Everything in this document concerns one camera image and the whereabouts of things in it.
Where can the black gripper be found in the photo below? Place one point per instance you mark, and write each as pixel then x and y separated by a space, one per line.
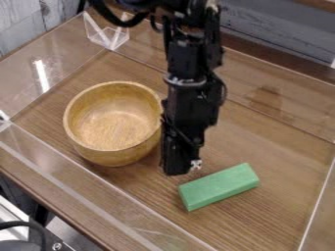
pixel 191 111

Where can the green rectangular block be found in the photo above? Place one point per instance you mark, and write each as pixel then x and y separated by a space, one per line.
pixel 218 186

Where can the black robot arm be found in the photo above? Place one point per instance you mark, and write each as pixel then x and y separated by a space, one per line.
pixel 190 26

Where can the brown wooden bowl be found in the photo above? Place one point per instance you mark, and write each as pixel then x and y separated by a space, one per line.
pixel 113 122

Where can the clear acrylic tray wall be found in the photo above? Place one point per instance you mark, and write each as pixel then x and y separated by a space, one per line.
pixel 115 220

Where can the clear acrylic corner bracket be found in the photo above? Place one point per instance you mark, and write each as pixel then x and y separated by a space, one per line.
pixel 107 37

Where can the black metal frame with bolt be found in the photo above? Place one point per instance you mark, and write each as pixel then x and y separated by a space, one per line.
pixel 60 236

